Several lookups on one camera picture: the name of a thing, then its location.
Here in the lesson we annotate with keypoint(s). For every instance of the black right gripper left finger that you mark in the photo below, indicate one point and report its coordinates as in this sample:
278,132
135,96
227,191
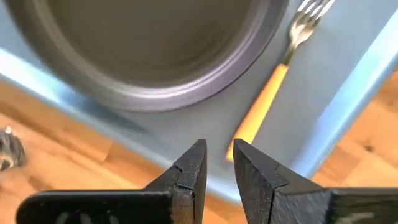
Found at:
186,180

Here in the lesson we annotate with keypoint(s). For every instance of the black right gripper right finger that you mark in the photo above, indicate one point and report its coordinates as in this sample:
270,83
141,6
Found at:
261,193

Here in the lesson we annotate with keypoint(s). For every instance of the dark grey round plate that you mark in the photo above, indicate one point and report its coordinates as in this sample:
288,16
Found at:
149,46

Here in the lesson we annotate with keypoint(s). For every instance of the light blue plastic tray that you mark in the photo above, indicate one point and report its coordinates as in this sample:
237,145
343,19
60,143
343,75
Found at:
311,109

